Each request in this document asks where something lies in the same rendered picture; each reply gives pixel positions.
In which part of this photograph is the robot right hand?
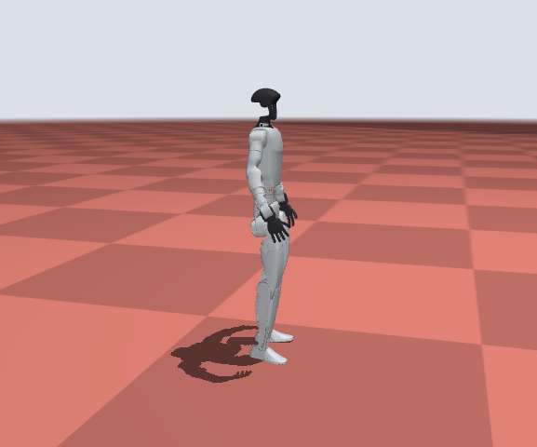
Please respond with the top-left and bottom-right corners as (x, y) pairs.
(260, 206), (291, 243)

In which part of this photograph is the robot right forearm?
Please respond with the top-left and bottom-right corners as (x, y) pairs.
(248, 168), (273, 219)

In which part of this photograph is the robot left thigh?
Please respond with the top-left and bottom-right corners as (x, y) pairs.
(261, 210), (290, 280)

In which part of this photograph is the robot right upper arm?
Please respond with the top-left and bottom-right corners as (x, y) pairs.
(246, 130), (267, 181)

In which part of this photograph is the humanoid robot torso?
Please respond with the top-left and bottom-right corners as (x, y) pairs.
(250, 123), (283, 220)

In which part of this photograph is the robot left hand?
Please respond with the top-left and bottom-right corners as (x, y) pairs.
(277, 193), (297, 226)

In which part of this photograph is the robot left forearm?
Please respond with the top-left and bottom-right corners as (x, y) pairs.
(272, 182), (285, 202)

